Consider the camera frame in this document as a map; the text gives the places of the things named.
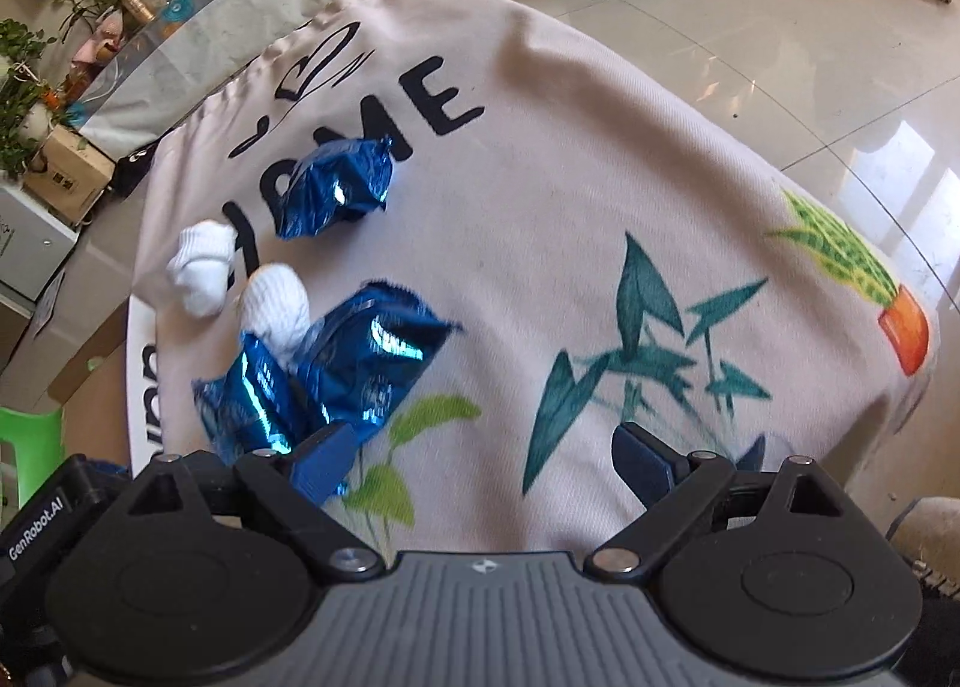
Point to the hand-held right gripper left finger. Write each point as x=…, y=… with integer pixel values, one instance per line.
x=322, y=462

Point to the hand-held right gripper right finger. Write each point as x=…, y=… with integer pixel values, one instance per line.
x=641, y=462

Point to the blue foil snack packet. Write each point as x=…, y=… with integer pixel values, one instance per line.
x=247, y=394
x=330, y=188
x=375, y=357

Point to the white sock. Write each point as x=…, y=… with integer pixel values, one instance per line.
x=274, y=304
x=199, y=271

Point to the white-sided cardboard box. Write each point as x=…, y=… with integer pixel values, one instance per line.
x=139, y=387

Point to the green plastic stool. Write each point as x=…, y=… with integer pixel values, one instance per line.
x=30, y=432

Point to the paper sheet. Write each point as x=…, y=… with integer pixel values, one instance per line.
x=49, y=297

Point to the printed white tablecloth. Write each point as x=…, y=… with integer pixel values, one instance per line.
x=562, y=207

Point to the white appliance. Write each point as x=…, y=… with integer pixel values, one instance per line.
x=30, y=237

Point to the black shoe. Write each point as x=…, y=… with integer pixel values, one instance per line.
x=135, y=166

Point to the green potted plant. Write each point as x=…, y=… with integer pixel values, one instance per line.
x=22, y=94

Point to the marble-print console cover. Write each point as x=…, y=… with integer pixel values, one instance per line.
x=225, y=34

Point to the copper cup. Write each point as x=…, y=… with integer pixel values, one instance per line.
x=139, y=4

